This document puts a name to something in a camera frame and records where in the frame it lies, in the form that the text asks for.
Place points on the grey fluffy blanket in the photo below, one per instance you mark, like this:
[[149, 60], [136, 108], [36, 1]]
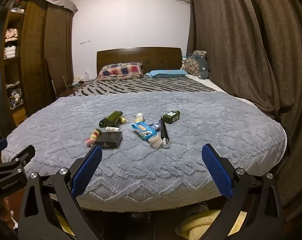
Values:
[[141, 160]]

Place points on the blue pillow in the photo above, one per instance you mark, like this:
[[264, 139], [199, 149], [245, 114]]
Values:
[[167, 73]]

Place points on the zebra striped bed sheet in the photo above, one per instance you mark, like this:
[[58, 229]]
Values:
[[146, 86]]

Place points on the yellow piece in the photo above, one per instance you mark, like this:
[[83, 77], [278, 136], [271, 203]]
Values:
[[140, 117]]

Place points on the black silver tube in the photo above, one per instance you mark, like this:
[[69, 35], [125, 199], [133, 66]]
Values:
[[164, 135]]

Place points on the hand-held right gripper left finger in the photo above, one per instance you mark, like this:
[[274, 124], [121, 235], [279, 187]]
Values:
[[87, 170]]

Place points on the brown curtain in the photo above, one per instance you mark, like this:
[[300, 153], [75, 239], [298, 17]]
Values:
[[240, 42]]

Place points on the white bed sheet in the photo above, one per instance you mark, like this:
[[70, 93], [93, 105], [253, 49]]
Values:
[[215, 83]]

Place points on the black box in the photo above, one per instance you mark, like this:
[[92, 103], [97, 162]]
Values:
[[108, 141]]

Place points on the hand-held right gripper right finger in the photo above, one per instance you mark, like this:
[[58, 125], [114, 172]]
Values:
[[217, 170]]

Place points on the wooden bed headboard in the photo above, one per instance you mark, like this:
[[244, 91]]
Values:
[[141, 55]]

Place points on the wooden nightstand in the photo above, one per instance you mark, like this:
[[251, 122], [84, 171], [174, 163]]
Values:
[[68, 92]]

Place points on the small yellow tube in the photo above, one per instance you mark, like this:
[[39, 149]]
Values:
[[123, 120]]

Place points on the yellow fluffy clothing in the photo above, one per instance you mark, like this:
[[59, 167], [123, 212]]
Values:
[[203, 223]]

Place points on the plaid pillow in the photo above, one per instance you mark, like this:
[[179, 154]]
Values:
[[119, 72]]

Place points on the brown wooden wardrobe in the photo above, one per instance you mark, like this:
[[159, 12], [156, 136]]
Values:
[[36, 55]]

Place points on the grey plush toy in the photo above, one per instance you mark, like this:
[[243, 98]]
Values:
[[203, 67]]

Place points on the white cup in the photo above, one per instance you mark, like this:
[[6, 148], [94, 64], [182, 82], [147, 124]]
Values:
[[155, 141]]

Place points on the pile of folded clothes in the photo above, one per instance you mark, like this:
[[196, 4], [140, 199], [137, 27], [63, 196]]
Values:
[[11, 47]]

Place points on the white slipper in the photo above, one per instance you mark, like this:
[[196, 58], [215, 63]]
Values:
[[200, 207]]

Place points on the round dark green bottle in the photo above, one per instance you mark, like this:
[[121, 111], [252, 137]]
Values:
[[111, 118]]

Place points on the white tube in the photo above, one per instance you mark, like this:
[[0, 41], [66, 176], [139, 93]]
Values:
[[112, 129]]

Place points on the rectangular dark green bottle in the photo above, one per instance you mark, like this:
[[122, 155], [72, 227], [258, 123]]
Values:
[[171, 116]]

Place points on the small white bottle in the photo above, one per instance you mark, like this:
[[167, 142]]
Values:
[[86, 76]]

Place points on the blue wet wipes pack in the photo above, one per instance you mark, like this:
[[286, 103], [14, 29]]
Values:
[[143, 130]]

